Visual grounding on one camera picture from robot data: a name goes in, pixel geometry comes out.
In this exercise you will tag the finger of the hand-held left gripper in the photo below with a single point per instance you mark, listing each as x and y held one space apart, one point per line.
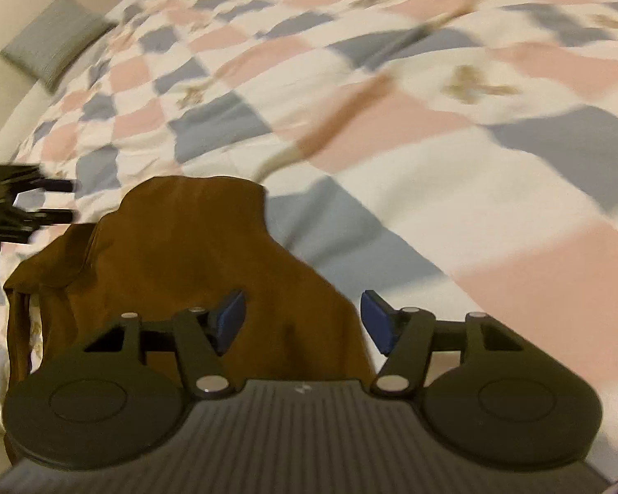
51 215
49 184

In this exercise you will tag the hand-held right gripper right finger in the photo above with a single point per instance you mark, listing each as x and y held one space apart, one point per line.
377 319

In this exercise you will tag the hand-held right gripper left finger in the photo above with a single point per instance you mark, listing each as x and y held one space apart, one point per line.
233 314

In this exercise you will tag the brown garment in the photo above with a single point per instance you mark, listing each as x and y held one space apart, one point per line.
185 247

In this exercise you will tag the grey pillow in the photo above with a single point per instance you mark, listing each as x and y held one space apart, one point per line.
56 36

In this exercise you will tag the checkered pink grey white blanket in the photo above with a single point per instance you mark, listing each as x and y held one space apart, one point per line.
443 175

